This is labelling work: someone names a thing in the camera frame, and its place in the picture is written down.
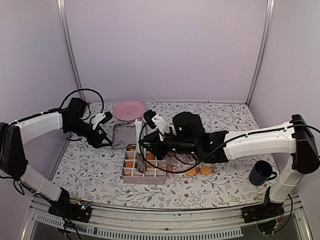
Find dark blue mug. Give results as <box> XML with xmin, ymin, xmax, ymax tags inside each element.
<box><xmin>248</xmin><ymin>160</ymin><xmax>278</xmax><ymax>186</ymax></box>

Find floral cookie tray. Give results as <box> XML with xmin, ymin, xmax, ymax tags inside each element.
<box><xmin>166</xmin><ymin>153</ymin><xmax>215</xmax><ymax>177</ymax></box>

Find front aluminium rail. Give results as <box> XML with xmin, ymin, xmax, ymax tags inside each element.
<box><xmin>21</xmin><ymin>195</ymin><xmax>315</xmax><ymax>240</ymax></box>

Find pink plate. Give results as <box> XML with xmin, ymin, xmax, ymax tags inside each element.
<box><xmin>113</xmin><ymin>100</ymin><xmax>146</xmax><ymax>122</ymax></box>

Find left aluminium frame post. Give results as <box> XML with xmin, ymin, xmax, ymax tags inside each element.
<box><xmin>56</xmin><ymin>0</ymin><xmax>83</xmax><ymax>90</ymax></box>

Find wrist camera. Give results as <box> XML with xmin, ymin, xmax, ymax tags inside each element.
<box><xmin>90</xmin><ymin>111</ymin><xmax>113</xmax><ymax>130</ymax></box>
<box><xmin>143</xmin><ymin>109</ymin><xmax>173</xmax><ymax>142</ymax></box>

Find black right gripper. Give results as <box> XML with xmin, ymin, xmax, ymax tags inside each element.
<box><xmin>137</xmin><ymin>130</ymin><xmax>198</xmax><ymax>162</ymax></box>

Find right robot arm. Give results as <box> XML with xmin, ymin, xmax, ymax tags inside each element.
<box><xmin>135</xmin><ymin>110</ymin><xmax>320</xmax><ymax>218</ymax></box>

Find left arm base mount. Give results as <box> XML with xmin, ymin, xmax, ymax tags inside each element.
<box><xmin>48</xmin><ymin>200</ymin><xmax>92</xmax><ymax>223</ymax></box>

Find right aluminium frame post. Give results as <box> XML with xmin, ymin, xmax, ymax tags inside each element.
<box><xmin>245</xmin><ymin>0</ymin><xmax>275</xmax><ymax>107</ymax></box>

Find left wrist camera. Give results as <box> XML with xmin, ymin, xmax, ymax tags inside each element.
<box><xmin>90</xmin><ymin>111</ymin><xmax>113</xmax><ymax>130</ymax></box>

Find pink divided cookie tin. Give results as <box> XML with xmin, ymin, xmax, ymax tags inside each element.
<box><xmin>121</xmin><ymin>143</ymin><xmax>168</xmax><ymax>185</ymax></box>

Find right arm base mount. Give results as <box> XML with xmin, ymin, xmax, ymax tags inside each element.
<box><xmin>241</xmin><ymin>205</ymin><xmax>285</xmax><ymax>235</ymax></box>

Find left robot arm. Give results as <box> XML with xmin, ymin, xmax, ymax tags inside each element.
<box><xmin>0</xmin><ymin>97</ymin><xmax>113</xmax><ymax>217</ymax></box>

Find silver tin lid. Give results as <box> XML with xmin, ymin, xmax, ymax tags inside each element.
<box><xmin>111</xmin><ymin>123</ymin><xmax>136</xmax><ymax>149</ymax></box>

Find metal tongs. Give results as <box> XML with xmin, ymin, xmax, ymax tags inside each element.
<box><xmin>134</xmin><ymin>119</ymin><xmax>147</xmax><ymax>174</ymax></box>

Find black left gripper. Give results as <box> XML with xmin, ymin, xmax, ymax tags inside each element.
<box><xmin>65</xmin><ymin>118</ymin><xmax>113</xmax><ymax>148</ymax></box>

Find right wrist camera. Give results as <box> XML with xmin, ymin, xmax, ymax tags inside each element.
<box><xmin>143</xmin><ymin>109</ymin><xmax>173</xmax><ymax>142</ymax></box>

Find aluminium frame post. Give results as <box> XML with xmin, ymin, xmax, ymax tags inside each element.
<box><xmin>245</xmin><ymin>0</ymin><xmax>275</xmax><ymax>107</ymax></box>
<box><xmin>56</xmin><ymin>0</ymin><xmax>83</xmax><ymax>90</ymax></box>

